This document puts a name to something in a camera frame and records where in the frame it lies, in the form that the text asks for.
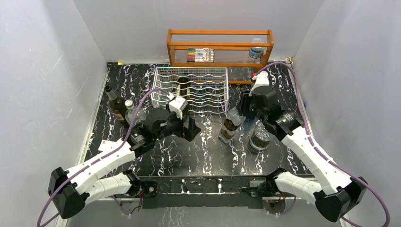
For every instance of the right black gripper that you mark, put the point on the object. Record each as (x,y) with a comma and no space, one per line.
(246,99)

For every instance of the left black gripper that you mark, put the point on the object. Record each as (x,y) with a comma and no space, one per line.
(189,133)

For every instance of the square bottle brown label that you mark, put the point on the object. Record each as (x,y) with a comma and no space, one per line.
(231,124)

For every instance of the dark green wine bottle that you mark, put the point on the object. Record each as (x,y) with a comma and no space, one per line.
(182,89)

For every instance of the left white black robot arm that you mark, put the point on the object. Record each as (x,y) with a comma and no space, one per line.
(103,166)

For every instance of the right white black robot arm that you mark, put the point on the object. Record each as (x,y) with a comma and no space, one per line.
(307,150)

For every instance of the clear bottle black label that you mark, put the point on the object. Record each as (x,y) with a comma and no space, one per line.
(260,138)

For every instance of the round clear bottle white cap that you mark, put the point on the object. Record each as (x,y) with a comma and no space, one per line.
(131,108)

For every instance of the dark wine bottle left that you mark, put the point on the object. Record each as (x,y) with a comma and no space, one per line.
(117,106)

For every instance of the small white blue jar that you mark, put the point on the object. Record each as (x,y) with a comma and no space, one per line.
(255,52)

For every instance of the pack of coloured markers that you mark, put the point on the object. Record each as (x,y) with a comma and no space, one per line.
(200,55)

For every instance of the white box red mark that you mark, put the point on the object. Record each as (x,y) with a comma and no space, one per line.
(109,146)

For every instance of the orange wooden shelf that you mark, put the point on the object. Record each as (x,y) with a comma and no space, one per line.
(231,47)

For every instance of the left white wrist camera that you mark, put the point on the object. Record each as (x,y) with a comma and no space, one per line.
(177,104)

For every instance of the white wire wine rack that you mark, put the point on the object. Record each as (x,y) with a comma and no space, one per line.
(208,86)

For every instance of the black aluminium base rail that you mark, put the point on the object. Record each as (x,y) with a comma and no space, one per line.
(192,191)

